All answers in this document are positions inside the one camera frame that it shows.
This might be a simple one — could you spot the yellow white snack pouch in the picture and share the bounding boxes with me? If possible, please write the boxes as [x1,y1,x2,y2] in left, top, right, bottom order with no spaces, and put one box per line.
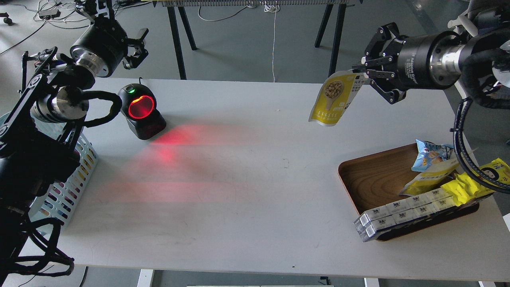
[308,70,368,126]
[399,154,459,196]

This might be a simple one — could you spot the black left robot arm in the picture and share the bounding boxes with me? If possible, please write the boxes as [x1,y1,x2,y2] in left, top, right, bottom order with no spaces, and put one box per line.
[1,0,148,282]

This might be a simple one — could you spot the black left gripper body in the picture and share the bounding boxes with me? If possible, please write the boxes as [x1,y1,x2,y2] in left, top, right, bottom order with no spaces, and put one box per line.
[70,19,128,77]

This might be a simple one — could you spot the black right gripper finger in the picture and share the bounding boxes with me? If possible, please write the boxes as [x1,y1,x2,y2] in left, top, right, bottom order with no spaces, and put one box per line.
[362,22,400,67]
[352,69,407,104]

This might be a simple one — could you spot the black barcode scanner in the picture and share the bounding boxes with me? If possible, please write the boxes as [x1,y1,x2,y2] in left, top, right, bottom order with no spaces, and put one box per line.
[117,77,167,140]

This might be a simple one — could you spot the white boxed snack pack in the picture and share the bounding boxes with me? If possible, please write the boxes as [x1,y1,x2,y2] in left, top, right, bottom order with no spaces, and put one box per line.
[353,188,457,242]

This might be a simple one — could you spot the black trestle table legs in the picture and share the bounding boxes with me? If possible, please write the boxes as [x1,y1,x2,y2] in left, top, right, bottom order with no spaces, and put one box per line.
[151,0,363,84]

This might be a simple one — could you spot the black power adapter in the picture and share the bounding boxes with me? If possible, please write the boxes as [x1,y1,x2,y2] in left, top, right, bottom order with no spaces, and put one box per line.
[38,8,61,20]

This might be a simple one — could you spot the blue snack bag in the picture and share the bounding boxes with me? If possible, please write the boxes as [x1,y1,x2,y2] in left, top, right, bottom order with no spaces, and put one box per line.
[411,139,454,172]

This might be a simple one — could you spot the brown wooden tray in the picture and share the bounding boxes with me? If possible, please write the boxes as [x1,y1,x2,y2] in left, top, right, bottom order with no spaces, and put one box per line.
[338,143,479,241]

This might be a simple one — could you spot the black cable loop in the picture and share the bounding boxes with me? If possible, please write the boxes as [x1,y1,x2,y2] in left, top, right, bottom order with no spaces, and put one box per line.
[453,98,510,195]

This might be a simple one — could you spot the light blue plastic basket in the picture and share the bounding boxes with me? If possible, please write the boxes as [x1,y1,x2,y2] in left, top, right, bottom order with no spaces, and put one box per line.
[1,120,98,226]

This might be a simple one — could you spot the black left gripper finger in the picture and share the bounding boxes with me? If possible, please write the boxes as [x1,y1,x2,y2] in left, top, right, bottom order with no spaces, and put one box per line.
[122,44,148,70]
[126,28,148,47]

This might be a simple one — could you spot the white hanging cable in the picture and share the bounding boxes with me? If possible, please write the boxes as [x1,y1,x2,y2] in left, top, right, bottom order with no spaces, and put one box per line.
[263,3,280,83]

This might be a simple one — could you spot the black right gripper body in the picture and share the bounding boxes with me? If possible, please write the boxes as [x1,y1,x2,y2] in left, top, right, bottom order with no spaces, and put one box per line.
[393,31,473,90]

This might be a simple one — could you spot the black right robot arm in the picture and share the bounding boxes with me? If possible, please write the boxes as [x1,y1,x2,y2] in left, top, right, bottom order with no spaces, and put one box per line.
[352,0,509,109]

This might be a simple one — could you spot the yellow cartoon snack bag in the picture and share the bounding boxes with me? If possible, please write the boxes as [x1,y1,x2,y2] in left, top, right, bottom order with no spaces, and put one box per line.
[441,158,510,206]

